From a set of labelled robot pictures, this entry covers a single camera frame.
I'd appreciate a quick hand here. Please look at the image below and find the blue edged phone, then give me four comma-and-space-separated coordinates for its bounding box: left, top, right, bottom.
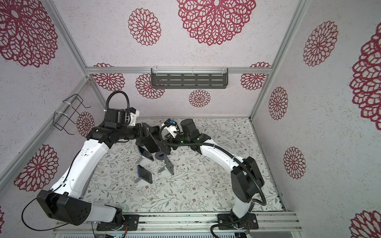
138, 146, 154, 161

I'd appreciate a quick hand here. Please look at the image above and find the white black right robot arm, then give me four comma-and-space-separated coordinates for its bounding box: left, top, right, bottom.
158, 119, 267, 219

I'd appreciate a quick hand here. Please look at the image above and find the dark round stand centre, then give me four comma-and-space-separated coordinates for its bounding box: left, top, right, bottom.
155, 151, 167, 161

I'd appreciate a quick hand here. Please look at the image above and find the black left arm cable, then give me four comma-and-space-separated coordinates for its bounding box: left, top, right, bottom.
20, 150, 82, 232

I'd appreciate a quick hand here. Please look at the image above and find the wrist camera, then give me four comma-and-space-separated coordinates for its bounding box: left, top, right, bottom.
162, 119, 181, 138
104, 108, 140, 129

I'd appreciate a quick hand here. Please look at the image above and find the white stand front left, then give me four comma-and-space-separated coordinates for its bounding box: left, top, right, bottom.
135, 177, 153, 188

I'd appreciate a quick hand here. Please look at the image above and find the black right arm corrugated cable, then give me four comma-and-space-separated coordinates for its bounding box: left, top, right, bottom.
157, 123, 267, 238

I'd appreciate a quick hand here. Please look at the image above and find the green phone right stand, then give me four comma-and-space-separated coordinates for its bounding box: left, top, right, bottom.
164, 157, 174, 176

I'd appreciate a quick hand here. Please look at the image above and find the grey slotted wall shelf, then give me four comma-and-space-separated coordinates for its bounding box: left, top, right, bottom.
150, 68, 229, 89

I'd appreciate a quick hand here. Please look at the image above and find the blue phone front stand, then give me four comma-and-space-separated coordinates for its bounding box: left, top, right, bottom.
138, 165, 153, 182

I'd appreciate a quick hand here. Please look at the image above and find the black phone purple edge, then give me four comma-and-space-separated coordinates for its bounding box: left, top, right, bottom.
141, 133, 162, 153

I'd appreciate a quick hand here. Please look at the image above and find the aluminium front rail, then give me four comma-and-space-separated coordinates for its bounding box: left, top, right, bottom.
51, 212, 302, 238

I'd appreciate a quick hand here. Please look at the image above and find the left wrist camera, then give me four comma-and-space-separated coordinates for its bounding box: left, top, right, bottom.
104, 108, 140, 129

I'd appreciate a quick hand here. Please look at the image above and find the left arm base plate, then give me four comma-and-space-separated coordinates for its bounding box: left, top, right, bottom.
95, 214, 140, 232

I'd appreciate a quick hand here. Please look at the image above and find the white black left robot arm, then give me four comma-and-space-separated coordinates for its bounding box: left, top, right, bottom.
36, 123, 159, 229

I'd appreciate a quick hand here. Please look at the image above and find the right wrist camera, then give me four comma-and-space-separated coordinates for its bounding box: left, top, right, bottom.
162, 119, 181, 138

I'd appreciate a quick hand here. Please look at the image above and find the silver white stand right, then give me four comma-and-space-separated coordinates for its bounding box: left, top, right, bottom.
158, 165, 172, 178

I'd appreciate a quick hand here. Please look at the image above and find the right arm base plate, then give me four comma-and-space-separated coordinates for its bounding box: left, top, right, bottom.
217, 213, 259, 230

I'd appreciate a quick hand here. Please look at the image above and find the silver stand upper left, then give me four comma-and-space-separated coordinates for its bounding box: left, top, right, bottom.
137, 157, 152, 167

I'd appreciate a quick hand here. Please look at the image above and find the black wire wall rack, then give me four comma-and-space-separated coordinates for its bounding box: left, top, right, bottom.
52, 94, 90, 135

